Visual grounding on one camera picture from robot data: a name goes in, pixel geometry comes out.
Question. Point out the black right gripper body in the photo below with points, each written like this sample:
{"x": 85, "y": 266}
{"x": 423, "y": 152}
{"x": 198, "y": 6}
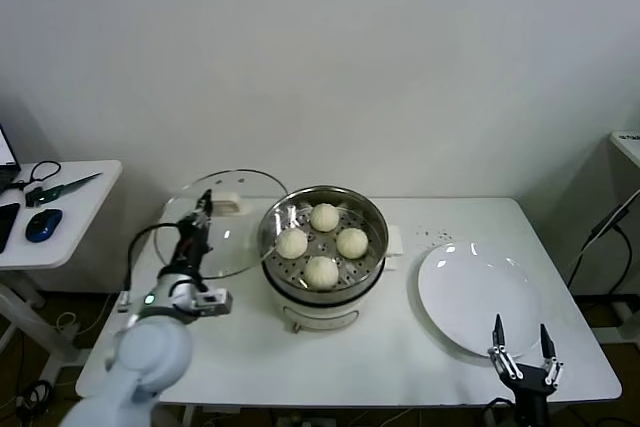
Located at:
{"x": 532, "y": 392}

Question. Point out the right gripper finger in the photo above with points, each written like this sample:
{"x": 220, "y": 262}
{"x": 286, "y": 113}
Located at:
{"x": 548, "y": 344}
{"x": 498, "y": 334}

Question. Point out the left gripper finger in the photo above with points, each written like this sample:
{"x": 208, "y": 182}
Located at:
{"x": 210, "y": 209}
{"x": 200, "y": 212}

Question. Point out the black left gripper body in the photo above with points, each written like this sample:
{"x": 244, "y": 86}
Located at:
{"x": 192, "y": 247}

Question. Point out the white steamed baozi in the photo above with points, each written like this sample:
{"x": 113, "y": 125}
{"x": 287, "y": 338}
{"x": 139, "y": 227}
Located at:
{"x": 325, "y": 217}
{"x": 292, "y": 243}
{"x": 321, "y": 273}
{"x": 352, "y": 242}

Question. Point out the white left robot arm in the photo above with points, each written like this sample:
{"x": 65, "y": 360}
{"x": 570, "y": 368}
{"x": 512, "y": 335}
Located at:
{"x": 155, "y": 352}

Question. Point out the stainless steel steamer basket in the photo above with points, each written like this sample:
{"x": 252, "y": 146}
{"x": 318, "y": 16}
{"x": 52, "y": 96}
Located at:
{"x": 377, "y": 227}

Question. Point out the white round plate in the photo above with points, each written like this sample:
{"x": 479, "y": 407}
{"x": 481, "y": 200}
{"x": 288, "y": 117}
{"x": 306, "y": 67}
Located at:
{"x": 470, "y": 287}

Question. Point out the white side table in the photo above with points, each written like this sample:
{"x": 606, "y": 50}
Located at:
{"x": 85, "y": 227}

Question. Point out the cream electric cooker base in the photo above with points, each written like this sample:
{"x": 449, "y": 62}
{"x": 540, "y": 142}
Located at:
{"x": 320, "y": 316}

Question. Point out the blue computer mouse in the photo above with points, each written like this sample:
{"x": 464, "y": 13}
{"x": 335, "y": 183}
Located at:
{"x": 44, "y": 224}

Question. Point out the computer monitor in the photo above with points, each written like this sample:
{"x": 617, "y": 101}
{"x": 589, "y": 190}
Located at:
{"x": 6, "y": 167}

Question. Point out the white cabinet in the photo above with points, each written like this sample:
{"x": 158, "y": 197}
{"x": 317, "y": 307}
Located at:
{"x": 629, "y": 144}

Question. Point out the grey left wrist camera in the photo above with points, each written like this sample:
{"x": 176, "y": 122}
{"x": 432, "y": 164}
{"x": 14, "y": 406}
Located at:
{"x": 215, "y": 302}

